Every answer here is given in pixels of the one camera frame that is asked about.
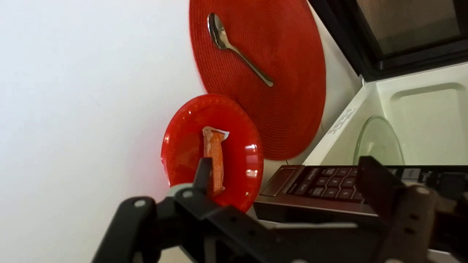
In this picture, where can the silver metal spoon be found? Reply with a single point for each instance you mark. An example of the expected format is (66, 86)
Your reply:
(219, 33)

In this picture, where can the round red woven placemat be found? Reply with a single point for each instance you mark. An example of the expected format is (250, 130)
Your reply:
(286, 102)

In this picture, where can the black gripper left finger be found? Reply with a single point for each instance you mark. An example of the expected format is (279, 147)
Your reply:
(205, 175)

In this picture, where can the black microwave door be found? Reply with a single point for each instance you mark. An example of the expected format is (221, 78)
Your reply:
(341, 29)

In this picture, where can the white microwave oven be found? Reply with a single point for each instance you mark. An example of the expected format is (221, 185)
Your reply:
(428, 111)

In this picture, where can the red plastic bowl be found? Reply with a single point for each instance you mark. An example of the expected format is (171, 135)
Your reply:
(181, 146)

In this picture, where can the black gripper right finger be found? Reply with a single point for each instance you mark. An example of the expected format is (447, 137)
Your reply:
(380, 190)

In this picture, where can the glass microwave turntable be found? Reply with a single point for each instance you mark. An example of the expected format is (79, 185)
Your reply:
(377, 143)

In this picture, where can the orange snack piece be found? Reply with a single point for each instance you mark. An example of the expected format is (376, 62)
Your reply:
(218, 150)

